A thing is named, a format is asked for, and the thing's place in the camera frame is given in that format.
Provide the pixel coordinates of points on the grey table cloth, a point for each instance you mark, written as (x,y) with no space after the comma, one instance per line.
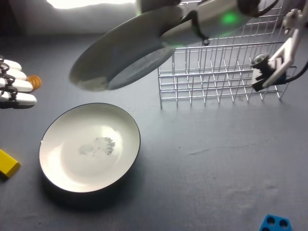
(216,168)

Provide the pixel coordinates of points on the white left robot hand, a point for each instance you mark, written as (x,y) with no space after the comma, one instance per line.
(14,81)

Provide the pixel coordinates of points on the blue block with holes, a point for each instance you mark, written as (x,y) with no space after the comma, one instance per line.
(276,223)

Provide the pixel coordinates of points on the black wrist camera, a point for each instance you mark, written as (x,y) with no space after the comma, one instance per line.
(260,72)

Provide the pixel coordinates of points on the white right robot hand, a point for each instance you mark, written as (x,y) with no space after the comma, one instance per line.
(223,14)

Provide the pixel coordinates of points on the plain yellow block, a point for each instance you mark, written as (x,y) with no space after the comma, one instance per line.
(8,163)

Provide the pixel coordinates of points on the orange swirl toy pastry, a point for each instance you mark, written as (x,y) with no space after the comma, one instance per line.
(36,81)

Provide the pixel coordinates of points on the white round plate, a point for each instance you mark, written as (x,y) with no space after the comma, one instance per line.
(84,149)
(108,60)

